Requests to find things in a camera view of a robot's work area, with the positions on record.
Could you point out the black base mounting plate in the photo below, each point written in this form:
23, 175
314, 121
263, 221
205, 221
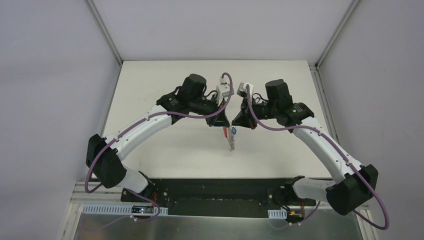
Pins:
223, 197

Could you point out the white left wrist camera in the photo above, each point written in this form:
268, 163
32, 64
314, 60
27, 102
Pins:
223, 91

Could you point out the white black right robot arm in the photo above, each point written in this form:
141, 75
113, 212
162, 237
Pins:
352, 183

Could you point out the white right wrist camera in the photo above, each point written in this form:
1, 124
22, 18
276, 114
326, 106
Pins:
245, 89

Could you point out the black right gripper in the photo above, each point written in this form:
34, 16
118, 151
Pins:
244, 117

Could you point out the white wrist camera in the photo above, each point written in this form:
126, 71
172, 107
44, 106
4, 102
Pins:
223, 91
245, 89

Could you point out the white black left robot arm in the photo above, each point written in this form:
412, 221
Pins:
105, 154

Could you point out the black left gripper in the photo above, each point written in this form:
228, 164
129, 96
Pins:
218, 117

